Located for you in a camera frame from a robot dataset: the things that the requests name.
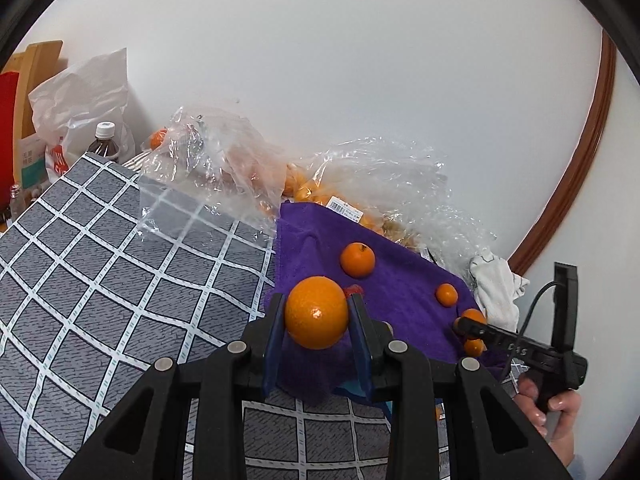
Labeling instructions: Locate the light blue flat item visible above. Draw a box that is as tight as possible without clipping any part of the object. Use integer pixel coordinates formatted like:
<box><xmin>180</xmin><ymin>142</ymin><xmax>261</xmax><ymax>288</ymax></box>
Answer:
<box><xmin>334</xmin><ymin>379</ymin><xmax>396</xmax><ymax>411</ymax></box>

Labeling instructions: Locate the grey checked tablecloth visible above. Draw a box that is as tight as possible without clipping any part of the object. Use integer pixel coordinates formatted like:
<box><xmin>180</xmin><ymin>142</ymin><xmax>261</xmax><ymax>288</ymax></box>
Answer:
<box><xmin>0</xmin><ymin>152</ymin><xmax>521</xmax><ymax>480</ymax></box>

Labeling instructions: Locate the large orange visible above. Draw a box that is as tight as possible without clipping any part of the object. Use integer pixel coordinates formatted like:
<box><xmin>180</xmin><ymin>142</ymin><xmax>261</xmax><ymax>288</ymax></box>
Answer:
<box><xmin>284</xmin><ymin>275</ymin><xmax>350</xmax><ymax>351</ymax></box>

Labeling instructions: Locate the white plastic bag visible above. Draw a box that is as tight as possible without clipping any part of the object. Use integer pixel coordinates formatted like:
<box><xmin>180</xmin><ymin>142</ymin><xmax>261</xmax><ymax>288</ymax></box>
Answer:
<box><xmin>29</xmin><ymin>48</ymin><xmax>136</xmax><ymax>178</ymax></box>

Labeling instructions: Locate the brown wooden door frame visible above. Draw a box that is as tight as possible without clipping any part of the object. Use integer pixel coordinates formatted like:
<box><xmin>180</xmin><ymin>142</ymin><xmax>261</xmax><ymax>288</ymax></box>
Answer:
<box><xmin>507</xmin><ymin>30</ymin><xmax>618</xmax><ymax>273</ymax></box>

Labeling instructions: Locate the white and teal box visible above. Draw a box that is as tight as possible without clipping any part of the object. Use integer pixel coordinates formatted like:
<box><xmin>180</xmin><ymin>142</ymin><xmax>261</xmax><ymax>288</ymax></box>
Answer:
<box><xmin>19</xmin><ymin>135</ymin><xmax>53</xmax><ymax>196</ymax></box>

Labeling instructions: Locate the white cloth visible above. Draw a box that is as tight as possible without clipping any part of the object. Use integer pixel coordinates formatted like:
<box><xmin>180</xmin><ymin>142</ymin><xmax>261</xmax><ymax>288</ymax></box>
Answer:
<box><xmin>467</xmin><ymin>255</ymin><xmax>531</xmax><ymax>333</ymax></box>

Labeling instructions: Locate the purple towel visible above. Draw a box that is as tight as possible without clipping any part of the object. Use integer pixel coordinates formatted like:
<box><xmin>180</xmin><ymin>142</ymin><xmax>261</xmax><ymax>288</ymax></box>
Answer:
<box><xmin>272</xmin><ymin>201</ymin><xmax>511</xmax><ymax>406</ymax></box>

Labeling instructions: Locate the pile of small oranges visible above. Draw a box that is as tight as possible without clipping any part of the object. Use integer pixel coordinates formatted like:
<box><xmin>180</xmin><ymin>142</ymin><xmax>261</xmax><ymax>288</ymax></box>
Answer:
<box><xmin>282</xmin><ymin>162</ymin><xmax>416</xmax><ymax>251</ymax></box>

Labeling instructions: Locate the person's right hand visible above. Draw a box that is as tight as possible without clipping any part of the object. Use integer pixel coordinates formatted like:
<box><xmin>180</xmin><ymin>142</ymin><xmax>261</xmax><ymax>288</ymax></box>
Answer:
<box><xmin>515</xmin><ymin>375</ymin><xmax>583</xmax><ymax>448</ymax></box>

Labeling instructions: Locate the orange with stem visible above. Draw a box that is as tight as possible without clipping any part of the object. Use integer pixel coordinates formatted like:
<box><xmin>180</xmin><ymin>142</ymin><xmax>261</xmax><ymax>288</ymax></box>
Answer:
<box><xmin>340</xmin><ymin>242</ymin><xmax>376</xmax><ymax>278</ymax></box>

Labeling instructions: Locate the dark bottle with white cap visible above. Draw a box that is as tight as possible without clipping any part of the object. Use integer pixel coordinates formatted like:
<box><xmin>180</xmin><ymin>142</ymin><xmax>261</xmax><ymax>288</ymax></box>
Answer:
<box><xmin>87</xmin><ymin>121</ymin><xmax>121</xmax><ymax>163</ymax></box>

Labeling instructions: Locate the person's right forearm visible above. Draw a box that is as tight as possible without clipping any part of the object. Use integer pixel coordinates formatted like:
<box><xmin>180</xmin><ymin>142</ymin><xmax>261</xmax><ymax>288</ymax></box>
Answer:
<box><xmin>552</xmin><ymin>440</ymin><xmax>593</xmax><ymax>480</ymax></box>

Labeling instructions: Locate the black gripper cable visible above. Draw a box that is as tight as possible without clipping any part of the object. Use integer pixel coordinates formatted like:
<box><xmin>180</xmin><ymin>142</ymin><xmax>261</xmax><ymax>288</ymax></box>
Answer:
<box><xmin>500</xmin><ymin>282</ymin><xmax>557</xmax><ymax>381</ymax></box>

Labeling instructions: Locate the small clear bottle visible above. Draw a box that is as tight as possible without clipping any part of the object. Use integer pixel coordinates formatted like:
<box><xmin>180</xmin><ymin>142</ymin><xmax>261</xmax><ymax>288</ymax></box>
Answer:
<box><xmin>7</xmin><ymin>184</ymin><xmax>26</xmax><ymax>223</ymax></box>

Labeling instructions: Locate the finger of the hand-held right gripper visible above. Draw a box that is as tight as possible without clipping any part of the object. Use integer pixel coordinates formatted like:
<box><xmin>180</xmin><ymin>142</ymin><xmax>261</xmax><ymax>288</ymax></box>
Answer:
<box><xmin>454</xmin><ymin>317</ymin><xmax>538</xmax><ymax>366</ymax></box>

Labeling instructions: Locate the small clear plastic bag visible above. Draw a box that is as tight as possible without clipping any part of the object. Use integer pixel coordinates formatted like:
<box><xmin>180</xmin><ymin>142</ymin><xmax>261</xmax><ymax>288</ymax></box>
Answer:
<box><xmin>137</xmin><ymin>102</ymin><xmax>288</xmax><ymax>236</ymax></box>

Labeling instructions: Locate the large clear plastic bag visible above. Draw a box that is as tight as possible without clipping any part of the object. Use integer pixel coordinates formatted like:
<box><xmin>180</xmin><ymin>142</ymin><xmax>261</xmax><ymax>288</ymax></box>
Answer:
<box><xmin>282</xmin><ymin>136</ymin><xmax>497</xmax><ymax>272</ymax></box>

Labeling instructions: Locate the red paper bag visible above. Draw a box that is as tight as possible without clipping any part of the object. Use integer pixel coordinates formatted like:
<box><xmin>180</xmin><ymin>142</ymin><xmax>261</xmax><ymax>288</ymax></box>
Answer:
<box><xmin>0</xmin><ymin>72</ymin><xmax>21</xmax><ymax>191</ymax></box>

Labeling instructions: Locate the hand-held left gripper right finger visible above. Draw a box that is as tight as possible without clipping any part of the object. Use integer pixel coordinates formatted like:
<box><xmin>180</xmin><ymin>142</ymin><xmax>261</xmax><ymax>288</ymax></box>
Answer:
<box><xmin>347</xmin><ymin>292</ymin><xmax>573</xmax><ymax>480</ymax></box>

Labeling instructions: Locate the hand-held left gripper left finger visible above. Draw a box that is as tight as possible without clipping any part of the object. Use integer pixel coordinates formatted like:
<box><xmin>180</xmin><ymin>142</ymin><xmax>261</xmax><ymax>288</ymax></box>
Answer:
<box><xmin>57</xmin><ymin>294</ymin><xmax>288</xmax><ymax>480</ymax></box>

